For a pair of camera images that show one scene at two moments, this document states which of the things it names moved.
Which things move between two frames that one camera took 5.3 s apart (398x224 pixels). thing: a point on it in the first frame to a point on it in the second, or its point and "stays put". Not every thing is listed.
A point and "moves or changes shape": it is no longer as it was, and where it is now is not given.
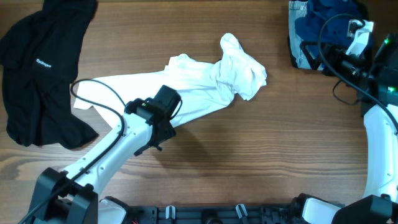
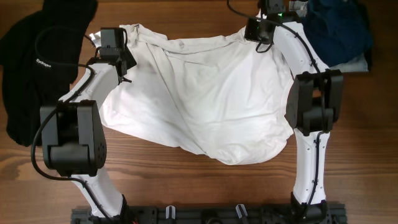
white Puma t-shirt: x=201 y=86 moves or changes shape
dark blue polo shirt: x=327 y=21 stays put
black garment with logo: x=40 y=54 stays put
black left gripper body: x=170 y=132 to x=127 y=56
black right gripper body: x=325 y=53 to x=259 y=37
